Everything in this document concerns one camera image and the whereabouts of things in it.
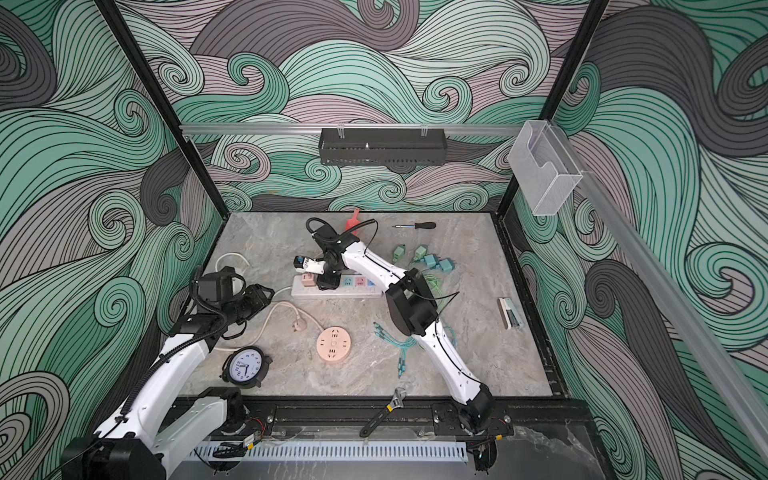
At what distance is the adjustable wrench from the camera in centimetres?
73

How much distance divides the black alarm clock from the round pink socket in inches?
6.1

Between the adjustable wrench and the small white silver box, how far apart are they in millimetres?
378

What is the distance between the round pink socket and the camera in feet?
2.73

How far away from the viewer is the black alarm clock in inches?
31.2

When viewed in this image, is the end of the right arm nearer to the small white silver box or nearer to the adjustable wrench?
the adjustable wrench
